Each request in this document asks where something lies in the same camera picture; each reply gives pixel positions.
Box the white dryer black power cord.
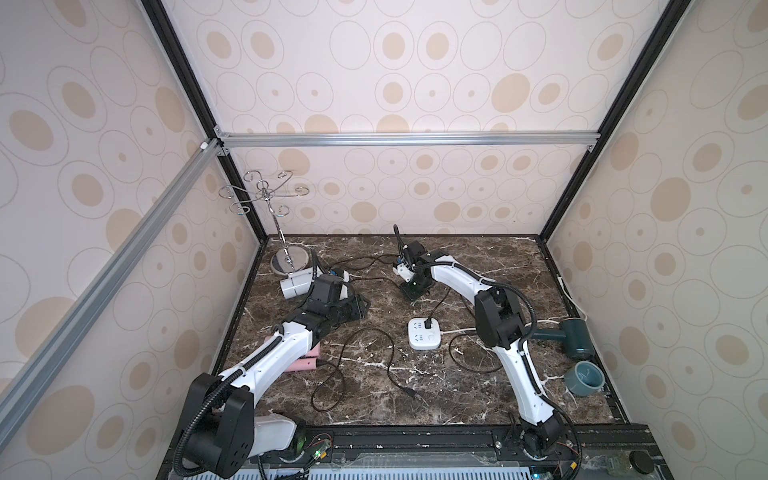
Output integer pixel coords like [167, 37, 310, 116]
[311, 251, 409, 289]

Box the pink dryer black power cord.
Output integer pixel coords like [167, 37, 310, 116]
[310, 326, 419, 413]

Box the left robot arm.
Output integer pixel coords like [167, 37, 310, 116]
[171, 274, 370, 478]

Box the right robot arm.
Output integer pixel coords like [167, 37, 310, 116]
[393, 226, 573, 460]

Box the white blow dryer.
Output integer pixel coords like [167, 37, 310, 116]
[280, 268, 350, 300]

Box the pink blow dryer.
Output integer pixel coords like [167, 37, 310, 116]
[257, 333, 319, 376]

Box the green blow dryer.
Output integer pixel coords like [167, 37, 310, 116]
[531, 318, 596, 361]

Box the white power strip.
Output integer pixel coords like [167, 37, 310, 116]
[407, 318, 442, 351]

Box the chrome cup rack stand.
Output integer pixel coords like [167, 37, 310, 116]
[218, 170, 310, 277]

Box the teal ceramic cup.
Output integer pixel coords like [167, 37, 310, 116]
[564, 360, 605, 397]

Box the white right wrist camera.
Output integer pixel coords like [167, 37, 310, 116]
[393, 258, 415, 282]

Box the white power strip cable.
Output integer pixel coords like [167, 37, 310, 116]
[440, 320, 562, 337]

